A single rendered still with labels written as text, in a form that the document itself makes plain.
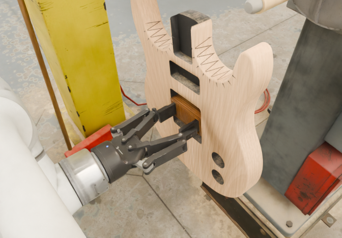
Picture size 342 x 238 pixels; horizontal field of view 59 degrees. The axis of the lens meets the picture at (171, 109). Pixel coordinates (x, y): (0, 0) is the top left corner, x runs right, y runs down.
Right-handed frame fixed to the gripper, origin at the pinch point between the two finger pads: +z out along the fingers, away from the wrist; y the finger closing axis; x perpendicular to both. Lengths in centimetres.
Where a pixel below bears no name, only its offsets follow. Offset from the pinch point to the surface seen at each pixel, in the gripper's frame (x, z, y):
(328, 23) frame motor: 13.2, 31.6, 9.9
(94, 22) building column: -11, 17, -85
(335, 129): -28, 50, 12
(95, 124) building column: -72, 5, -96
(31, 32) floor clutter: -7, -9, -88
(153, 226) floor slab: -95, 0, -34
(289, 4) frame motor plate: 11.5, 38.3, -4.3
